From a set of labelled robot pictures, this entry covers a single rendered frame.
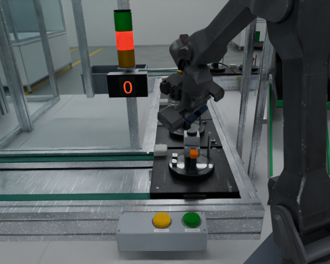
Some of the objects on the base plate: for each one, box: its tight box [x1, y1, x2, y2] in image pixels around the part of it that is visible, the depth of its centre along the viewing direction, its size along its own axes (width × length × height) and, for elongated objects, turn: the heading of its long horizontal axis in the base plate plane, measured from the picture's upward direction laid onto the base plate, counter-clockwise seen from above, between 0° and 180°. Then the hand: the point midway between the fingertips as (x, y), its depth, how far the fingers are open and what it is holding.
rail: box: [0, 194, 265, 241], centre depth 72 cm, size 6×89×11 cm, turn 92°
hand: (189, 116), depth 73 cm, fingers closed
